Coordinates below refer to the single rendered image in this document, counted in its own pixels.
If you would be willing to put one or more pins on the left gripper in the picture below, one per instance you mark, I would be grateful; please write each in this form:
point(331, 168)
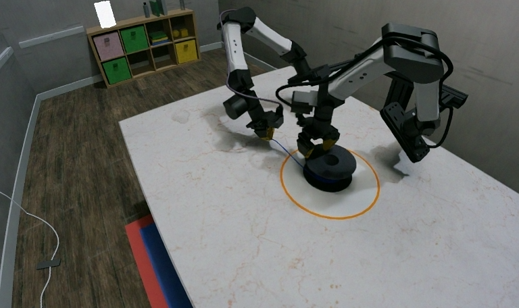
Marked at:
point(320, 128)

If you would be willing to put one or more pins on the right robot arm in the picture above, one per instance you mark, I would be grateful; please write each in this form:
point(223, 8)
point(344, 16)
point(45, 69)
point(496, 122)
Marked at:
point(240, 77)

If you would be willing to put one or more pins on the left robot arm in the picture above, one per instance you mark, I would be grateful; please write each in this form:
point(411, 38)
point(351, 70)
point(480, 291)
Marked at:
point(422, 67)

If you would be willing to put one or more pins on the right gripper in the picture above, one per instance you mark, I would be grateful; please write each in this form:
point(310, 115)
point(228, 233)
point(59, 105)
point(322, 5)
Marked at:
point(260, 127)

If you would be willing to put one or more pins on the blue wire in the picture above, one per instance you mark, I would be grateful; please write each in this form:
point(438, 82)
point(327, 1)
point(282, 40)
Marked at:
point(318, 177)

